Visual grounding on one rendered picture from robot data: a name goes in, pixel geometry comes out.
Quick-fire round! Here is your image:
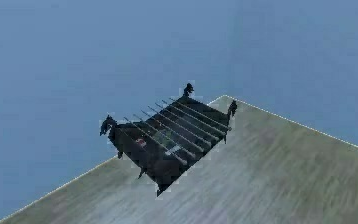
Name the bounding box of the black table football table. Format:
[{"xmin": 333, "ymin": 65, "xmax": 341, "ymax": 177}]
[{"xmin": 99, "ymin": 82, "xmax": 239, "ymax": 198}]

